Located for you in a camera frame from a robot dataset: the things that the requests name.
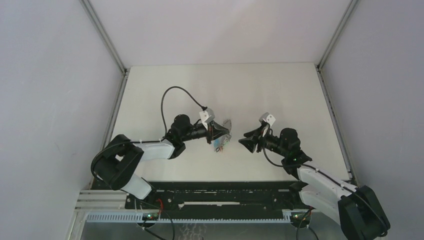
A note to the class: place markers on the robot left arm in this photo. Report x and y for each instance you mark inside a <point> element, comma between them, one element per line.
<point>115,165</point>

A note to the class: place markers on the white slotted cable duct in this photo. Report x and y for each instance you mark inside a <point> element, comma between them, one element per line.
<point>132,217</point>

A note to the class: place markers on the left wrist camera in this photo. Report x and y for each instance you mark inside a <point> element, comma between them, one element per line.
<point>207,116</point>

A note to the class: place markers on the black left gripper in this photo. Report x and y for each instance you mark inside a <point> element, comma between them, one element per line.
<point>218,131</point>

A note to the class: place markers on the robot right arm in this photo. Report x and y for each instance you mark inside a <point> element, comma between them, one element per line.
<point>356,209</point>

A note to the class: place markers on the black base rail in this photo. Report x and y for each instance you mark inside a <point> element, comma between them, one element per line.
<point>220,199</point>

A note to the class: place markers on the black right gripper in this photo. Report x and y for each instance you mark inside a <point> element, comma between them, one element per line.
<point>250,143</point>

